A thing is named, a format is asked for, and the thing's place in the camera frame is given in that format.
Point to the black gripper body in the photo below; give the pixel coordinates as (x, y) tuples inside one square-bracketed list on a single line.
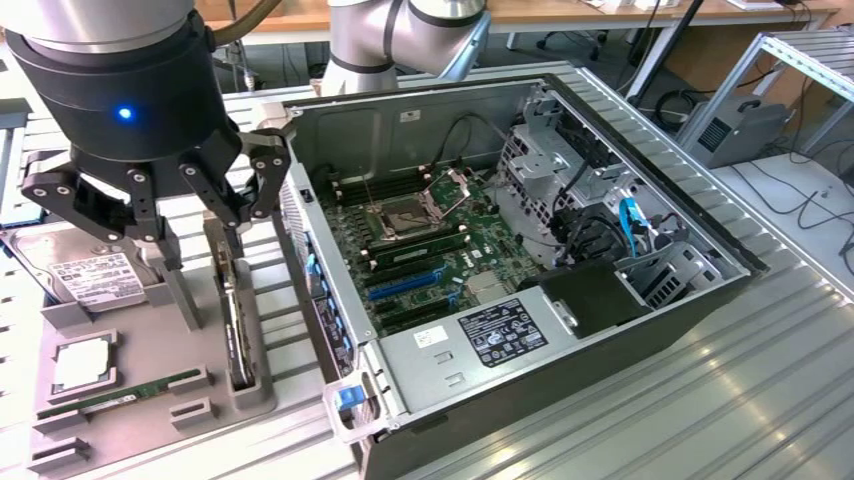
[(121, 100)]

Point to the green graphics card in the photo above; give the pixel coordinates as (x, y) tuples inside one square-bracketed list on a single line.
[(234, 310)]

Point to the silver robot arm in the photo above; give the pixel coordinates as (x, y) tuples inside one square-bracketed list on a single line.
[(367, 30)]

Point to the thin locking lever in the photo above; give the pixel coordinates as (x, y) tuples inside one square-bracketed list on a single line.
[(369, 187)]

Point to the silver hard disk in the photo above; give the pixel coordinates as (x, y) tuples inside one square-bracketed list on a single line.
[(81, 270)]

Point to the CPU socket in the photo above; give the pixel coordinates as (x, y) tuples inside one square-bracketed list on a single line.
[(407, 217)]

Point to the metal socket cover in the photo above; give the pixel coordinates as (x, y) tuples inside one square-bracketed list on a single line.
[(446, 192)]

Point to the green RAM stick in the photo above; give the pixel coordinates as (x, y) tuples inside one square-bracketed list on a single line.
[(414, 254), (121, 395)]

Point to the blue expansion slot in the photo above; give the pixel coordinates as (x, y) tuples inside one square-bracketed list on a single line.
[(407, 286)]

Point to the wooden desk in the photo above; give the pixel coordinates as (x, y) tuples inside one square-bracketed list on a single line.
[(301, 15), (568, 20)]

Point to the green motherboard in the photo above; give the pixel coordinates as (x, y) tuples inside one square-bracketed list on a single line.
[(481, 235)]

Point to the silver CPU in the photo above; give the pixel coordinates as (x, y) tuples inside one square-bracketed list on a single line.
[(83, 365)]

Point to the grey parts rack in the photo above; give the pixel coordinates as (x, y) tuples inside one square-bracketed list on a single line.
[(154, 360)]

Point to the silver drive cage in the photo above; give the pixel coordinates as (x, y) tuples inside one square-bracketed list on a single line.
[(534, 165)]

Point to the silver chipset heatsink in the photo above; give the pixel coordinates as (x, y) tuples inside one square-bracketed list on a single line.
[(489, 286)]

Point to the silver power supply unit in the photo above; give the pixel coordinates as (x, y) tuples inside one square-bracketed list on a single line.
[(434, 370)]

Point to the black chair base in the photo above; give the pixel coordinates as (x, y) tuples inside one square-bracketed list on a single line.
[(597, 40)]

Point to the black PC case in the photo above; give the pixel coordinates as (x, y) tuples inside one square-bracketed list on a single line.
[(534, 400)]

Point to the black pole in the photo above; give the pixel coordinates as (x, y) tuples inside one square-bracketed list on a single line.
[(668, 45)]

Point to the grey control box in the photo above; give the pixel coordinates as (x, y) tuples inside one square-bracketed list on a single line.
[(741, 130)]

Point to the aluminium frame table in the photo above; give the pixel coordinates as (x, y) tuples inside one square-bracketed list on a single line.
[(801, 50)]

